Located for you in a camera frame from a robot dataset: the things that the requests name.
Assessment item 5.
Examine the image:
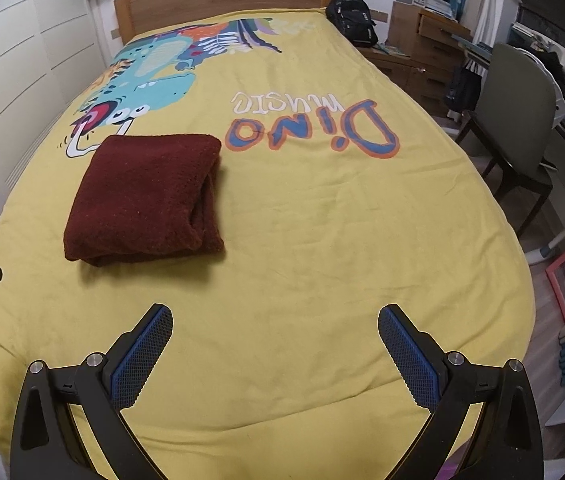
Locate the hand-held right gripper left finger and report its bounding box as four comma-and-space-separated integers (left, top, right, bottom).
10, 303, 174, 480

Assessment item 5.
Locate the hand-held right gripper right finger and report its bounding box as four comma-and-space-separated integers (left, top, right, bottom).
378, 305, 545, 480

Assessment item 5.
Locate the dark red fleece garment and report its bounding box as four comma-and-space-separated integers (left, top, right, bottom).
63, 133, 226, 267

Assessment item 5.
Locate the yellow printed blanket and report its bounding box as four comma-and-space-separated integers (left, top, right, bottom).
0, 8, 535, 480

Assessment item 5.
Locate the white wardrobe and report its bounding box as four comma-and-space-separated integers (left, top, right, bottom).
0, 0, 99, 261

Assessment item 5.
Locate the grey chair with dark legs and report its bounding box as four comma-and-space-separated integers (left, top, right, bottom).
455, 42, 565, 237

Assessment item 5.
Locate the wooden dresser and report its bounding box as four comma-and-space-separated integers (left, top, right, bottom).
362, 1, 474, 113

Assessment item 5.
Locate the black backpack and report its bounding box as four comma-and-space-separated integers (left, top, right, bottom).
325, 0, 379, 47

